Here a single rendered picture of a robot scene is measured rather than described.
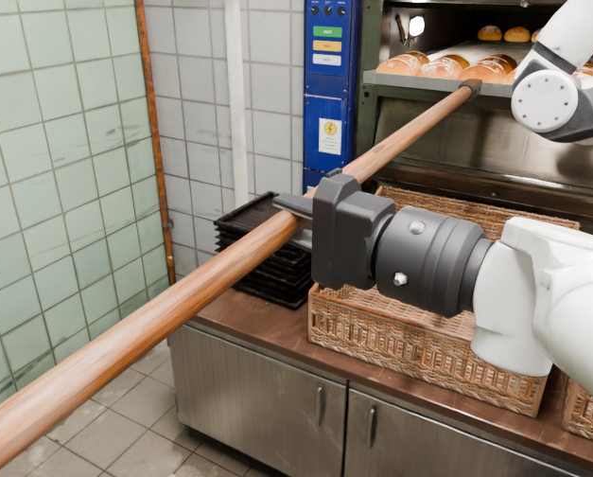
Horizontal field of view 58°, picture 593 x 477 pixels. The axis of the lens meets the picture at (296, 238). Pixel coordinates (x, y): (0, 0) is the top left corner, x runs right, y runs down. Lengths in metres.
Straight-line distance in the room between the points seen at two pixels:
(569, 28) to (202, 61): 1.35
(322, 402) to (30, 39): 1.31
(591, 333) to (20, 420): 0.33
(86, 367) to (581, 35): 0.68
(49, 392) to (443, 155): 1.35
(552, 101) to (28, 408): 0.66
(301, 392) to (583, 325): 1.15
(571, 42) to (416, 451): 0.97
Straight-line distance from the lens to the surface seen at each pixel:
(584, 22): 0.80
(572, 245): 0.41
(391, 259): 0.47
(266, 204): 1.67
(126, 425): 2.08
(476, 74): 1.34
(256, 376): 1.51
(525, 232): 0.44
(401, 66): 1.40
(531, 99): 0.77
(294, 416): 1.52
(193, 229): 2.19
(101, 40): 1.97
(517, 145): 1.54
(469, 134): 1.56
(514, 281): 0.45
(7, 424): 0.35
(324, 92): 1.65
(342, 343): 1.34
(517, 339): 0.46
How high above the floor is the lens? 1.43
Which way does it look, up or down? 27 degrees down
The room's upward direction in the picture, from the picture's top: straight up
